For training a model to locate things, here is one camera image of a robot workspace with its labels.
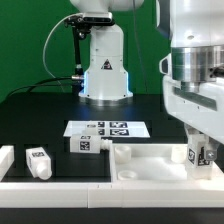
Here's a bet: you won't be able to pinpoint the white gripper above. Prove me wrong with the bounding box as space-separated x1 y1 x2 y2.
159 54 224 166

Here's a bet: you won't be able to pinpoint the white square tabletop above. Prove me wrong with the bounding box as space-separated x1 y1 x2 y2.
109 143 224 184

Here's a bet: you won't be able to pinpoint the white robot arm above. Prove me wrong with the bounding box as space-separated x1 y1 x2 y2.
70 0 224 144

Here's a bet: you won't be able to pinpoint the white U-shaped fence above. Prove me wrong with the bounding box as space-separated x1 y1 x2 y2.
0 146 224 208

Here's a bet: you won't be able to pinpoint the white marker sheet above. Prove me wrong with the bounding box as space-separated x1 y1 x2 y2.
63 121 150 138

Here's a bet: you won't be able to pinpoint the black and grey cables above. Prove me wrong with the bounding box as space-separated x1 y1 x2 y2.
6 13 88 98

